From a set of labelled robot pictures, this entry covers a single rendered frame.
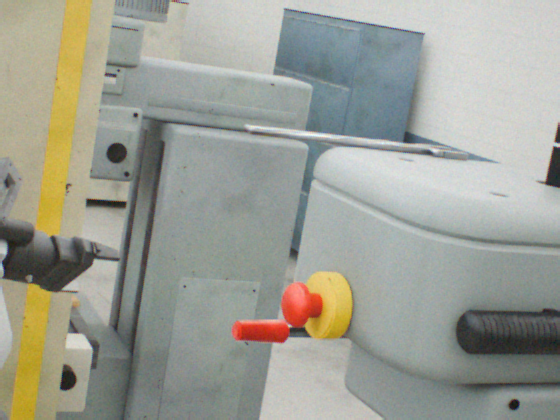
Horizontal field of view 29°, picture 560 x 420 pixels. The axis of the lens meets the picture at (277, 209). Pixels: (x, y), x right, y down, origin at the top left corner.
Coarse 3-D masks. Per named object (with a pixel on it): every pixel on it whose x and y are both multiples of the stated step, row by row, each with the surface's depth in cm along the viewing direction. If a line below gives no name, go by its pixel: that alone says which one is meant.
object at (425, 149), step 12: (252, 132) 100; (264, 132) 100; (276, 132) 101; (288, 132) 102; (300, 132) 103; (312, 132) 104; (348, 144) 105; (360, 144) 105; (372, 144) 106; (384, 144) 107; (396, 144) 107; (408, 144) 109; (420, 144) 111; (444, 156) 109; (456, 156) 109
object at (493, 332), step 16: (464, 320) 84; (480, 320) 82; (496, 320) 83; (512, 320) 84; (528, 320) 85; (544, 320) 85; (464, 336) 84; (480, 336) 82; (496, 336) 83; (512, 336) 83; (528, 336) 84; (544, 336) 85; (480, 352) 83; (496, 352) 84; (512, 352) 84; (528, 352) 85; (544, 352) 86
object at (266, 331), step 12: (240, 324) 103; (252, 324) 103; (264, 324) 104; (276, 324) 104; (240, 336) 103; (252, 336) 103; (264, 336) 104; (276, 336) 104; (288, 336) 105; (300, 336) 106
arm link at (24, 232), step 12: (0, 228) 160; (12, 228) 162; (24, 228) 164; (0, 240) 163; (12, 240) 163; (24, 240) 164; (0, 252) 162; (12, 252) 165; (24, 252) 166; (0, 264) 161; (12, 264) 165; (24, 264) 166; (0, 276) 162; (12, 276) 167
